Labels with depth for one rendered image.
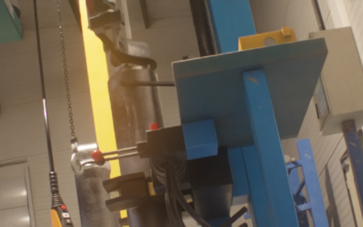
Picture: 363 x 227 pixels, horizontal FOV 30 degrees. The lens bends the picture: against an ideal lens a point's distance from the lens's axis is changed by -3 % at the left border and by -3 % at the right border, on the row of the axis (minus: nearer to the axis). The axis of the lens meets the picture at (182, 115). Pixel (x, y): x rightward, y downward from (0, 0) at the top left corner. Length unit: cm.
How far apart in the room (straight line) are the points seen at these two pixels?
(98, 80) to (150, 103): 290
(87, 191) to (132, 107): 139
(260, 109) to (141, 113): 105
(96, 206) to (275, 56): 242
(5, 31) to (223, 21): 103
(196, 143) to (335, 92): 105
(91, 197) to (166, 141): 198
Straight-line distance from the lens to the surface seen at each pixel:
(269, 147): 179
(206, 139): 214
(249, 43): 191
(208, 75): 184
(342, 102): 303
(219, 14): 295
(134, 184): 258
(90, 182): 412
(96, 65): 576
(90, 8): 329
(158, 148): 216
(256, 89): 184
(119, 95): 285
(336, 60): 310
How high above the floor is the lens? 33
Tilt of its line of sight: 19 degrees up
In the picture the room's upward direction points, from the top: 10 degrees counter-clockwise
